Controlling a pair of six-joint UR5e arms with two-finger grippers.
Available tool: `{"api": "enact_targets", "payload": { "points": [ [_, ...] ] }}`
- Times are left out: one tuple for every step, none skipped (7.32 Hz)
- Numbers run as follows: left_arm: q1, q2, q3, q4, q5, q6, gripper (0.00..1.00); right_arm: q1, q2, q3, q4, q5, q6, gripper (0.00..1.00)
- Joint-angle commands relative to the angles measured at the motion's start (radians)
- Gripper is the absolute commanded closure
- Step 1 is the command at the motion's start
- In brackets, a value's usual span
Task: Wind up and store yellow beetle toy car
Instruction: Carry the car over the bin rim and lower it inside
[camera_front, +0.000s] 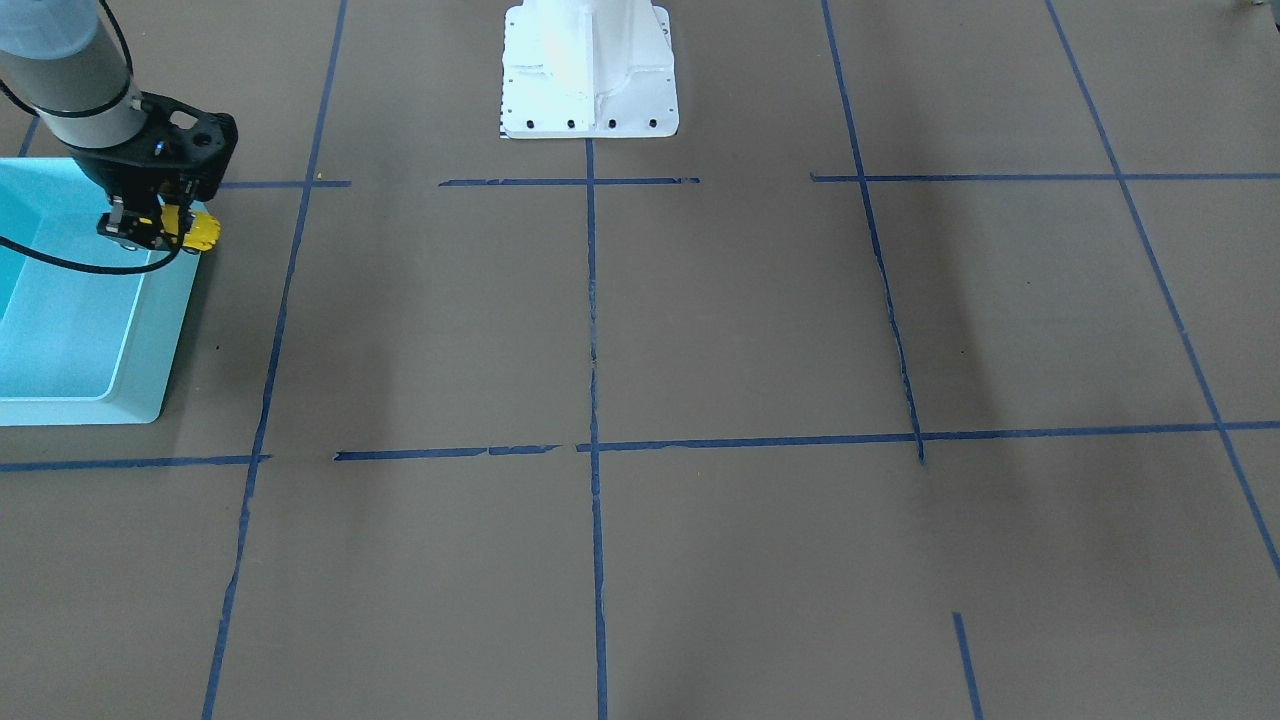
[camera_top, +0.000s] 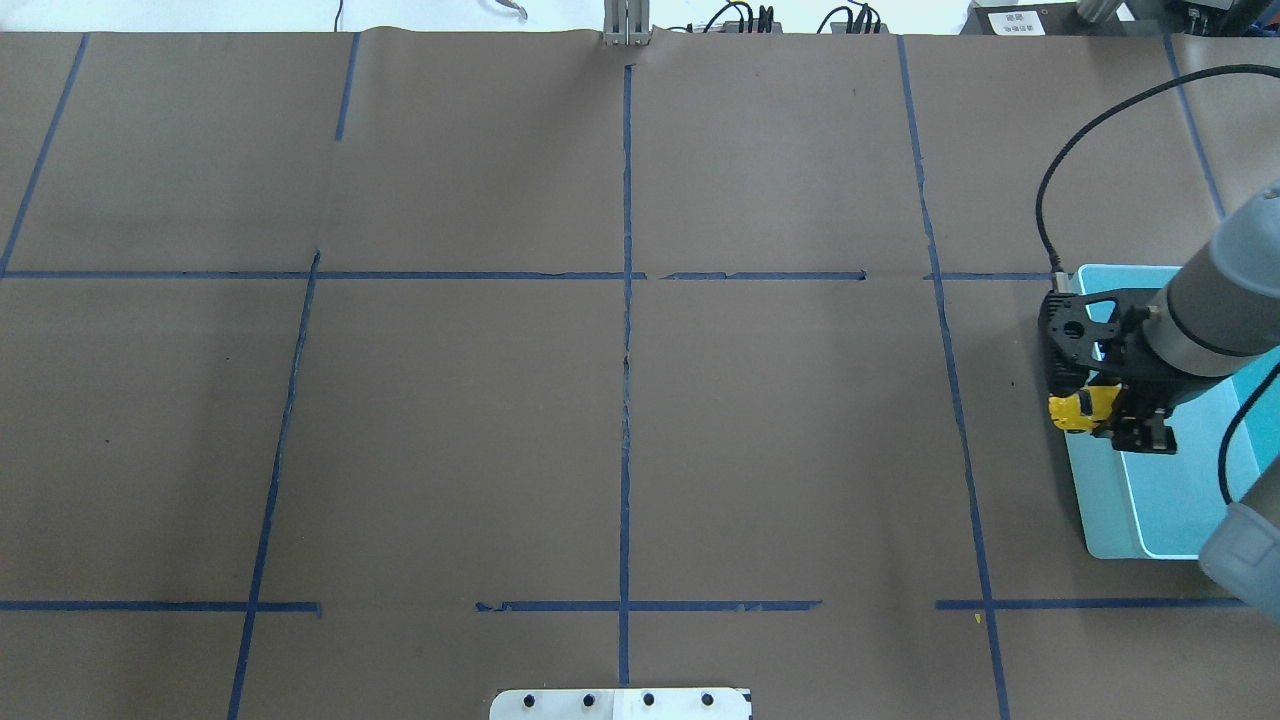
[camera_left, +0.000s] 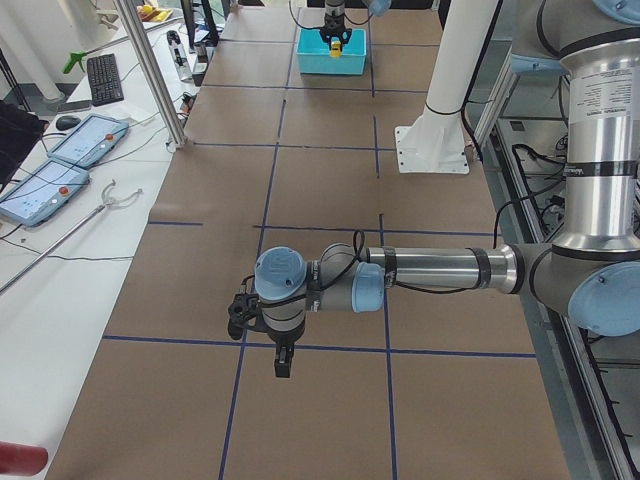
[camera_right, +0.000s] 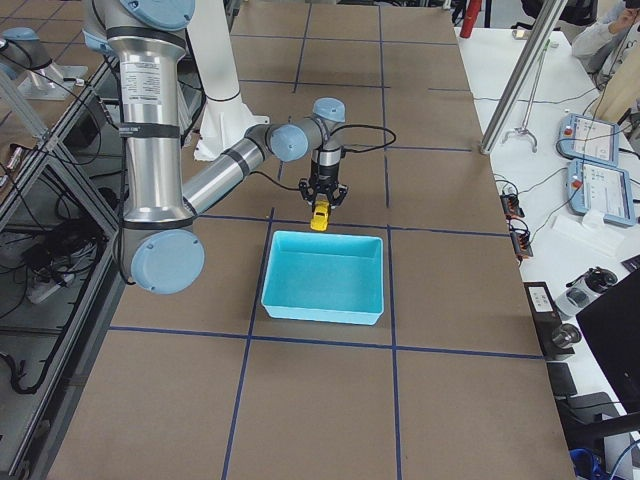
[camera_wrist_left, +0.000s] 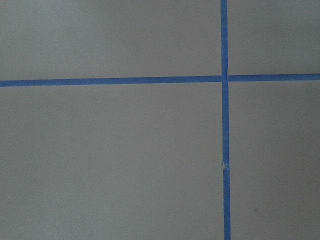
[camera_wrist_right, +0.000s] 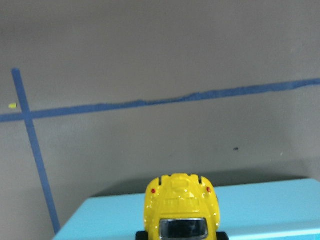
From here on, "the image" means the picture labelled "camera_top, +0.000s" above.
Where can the yellow beetle toy car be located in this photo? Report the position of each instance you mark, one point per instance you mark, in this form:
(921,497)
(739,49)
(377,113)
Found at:
(1075,422)

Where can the brown paper table cover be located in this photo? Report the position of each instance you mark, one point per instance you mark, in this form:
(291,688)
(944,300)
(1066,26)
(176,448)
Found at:
(373,374)

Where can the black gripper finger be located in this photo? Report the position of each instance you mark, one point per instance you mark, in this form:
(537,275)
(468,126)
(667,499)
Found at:
(1083,390)
(1149,432)

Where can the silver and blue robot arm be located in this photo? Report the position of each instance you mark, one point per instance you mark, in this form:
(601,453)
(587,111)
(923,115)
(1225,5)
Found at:
(1217,315)

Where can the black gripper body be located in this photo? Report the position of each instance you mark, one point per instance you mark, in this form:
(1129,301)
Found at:
(1143,372)

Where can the teal plastic bin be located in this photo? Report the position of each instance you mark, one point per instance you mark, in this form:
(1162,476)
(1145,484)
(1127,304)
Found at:
(1164,507)

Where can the aluminium frame post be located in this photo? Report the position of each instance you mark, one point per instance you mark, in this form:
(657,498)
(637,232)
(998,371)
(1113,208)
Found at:
(627,23)

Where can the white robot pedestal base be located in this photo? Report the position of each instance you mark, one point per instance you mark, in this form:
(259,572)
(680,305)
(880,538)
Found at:
(623,703)

